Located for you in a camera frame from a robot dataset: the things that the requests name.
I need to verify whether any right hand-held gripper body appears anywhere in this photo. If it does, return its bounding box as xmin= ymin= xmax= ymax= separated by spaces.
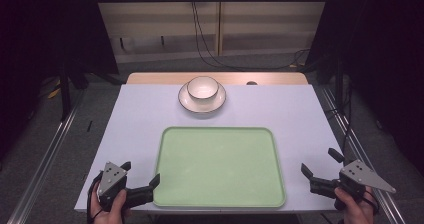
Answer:
xmin=334 ymin=159 xmax=398 ymax=212

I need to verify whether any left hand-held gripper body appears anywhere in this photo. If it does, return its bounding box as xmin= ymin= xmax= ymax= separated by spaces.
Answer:
xmin=96 ymin=161 xmax=130 ymax=213

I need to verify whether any person's right hand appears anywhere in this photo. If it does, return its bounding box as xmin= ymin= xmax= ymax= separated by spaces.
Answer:
xmin=333 ymin=186 xmax=376 ymax=224

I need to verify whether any person's left hand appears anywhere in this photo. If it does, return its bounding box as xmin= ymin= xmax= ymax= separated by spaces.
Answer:
xmin=89 ymin=183 xmax=133 ymax=224

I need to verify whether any white table cover sheet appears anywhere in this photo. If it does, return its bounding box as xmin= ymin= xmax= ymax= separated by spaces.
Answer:
xmin=73 ymin=83 xmax=345 ymax=215

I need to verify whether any black metal stand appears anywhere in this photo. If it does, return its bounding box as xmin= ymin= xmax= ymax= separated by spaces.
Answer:
xmin=334 ymin=55 xmax=346 ymax=111
xmin=58 ymin=63 xmax=74 ymax=122

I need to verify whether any green plastic tray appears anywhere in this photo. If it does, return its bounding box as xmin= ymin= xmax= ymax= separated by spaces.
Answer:
xmin=152 ymin=126 xmax=287 ymax=209

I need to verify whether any wooden table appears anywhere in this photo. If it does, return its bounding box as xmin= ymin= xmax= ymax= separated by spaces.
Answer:
xmin=125 ymin=71 xmax=310 ymax=86

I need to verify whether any white plate with dark rim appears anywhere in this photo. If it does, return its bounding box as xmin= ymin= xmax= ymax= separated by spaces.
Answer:
xmin=177 ymin=81 xmax=228 ymax=115

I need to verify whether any white bowl with dark rim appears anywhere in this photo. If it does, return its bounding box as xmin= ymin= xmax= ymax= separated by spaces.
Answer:
xmin=186 ymin=75 xmax=220 ymax=101

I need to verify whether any black curtain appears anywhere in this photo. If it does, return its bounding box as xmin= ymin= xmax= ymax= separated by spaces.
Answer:
xmin=0 ymin=0 xmax=120 ymax=163
xmin=303 ymin=0 xmax=424 ymax=177

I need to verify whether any thin black floor cable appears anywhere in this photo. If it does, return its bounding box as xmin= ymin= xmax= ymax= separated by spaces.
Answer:
xmin=324 ymin=83 xmax=355 ymax=153

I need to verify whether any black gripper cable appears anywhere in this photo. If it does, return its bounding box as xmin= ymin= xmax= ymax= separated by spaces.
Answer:
xmin=361 ymin=186 xmax=382 ymax=217
xmin=86 ymin=171 xmax=105 ymax=224

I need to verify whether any metal floor rail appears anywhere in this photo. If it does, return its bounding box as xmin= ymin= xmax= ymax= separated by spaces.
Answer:
xmin=320 ymin=86 xmax=407 ymax=224
xmin=5 ymin=87 xmax=87 ymax=224

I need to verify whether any long black wall cable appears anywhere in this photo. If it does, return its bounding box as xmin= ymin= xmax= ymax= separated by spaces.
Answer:
xmin=190 ymin=0 xmax=312 ymax=72

